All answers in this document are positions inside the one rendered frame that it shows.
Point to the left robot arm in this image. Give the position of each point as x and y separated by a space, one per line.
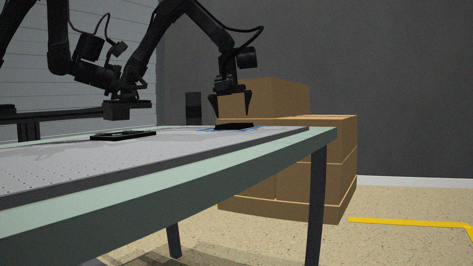
168 11

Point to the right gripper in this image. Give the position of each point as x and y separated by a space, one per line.
108 78

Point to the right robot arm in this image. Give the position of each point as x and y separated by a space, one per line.
58 56

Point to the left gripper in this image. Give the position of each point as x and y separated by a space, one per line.
233 88

